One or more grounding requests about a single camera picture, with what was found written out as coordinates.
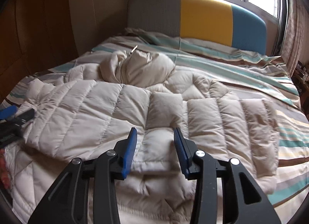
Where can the wooden side table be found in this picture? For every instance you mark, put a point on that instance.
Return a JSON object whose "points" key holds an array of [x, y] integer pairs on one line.
{"points": [[300, 80]]}

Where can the brown wooden wardrobe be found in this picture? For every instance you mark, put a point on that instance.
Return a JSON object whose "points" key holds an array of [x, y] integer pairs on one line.
{"points": [[36, 35]]}

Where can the right beige curtain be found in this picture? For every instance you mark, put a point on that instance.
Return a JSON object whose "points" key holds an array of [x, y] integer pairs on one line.
{"points": [[295, 44]]}

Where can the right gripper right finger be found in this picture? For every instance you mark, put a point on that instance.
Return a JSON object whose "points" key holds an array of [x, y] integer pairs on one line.
{"points": [[243, 199]]}

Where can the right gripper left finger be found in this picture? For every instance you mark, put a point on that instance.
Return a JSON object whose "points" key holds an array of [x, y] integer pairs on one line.
{"points": [[66, 200]]}

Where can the beige puffer down jacket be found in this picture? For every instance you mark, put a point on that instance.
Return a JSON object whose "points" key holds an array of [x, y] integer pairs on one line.
{"points": [[84, 113]]}

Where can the striped bed duvet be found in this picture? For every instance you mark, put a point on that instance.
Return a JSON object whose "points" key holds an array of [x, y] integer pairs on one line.
{"points": [[249, 75]]}

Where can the grey yellow blue headboard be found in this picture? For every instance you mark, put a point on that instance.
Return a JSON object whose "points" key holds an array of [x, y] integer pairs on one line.
{"points": [[216, 21]]}

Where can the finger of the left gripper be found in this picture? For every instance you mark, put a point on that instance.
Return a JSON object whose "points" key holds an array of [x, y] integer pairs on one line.
{"points": [[8, 112]]}

